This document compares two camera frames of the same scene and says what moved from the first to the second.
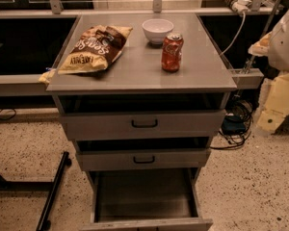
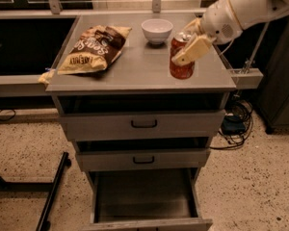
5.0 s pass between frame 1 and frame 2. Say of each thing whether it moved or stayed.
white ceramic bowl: stayed
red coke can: moved
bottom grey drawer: stayed
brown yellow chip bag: stayed
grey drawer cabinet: stayed
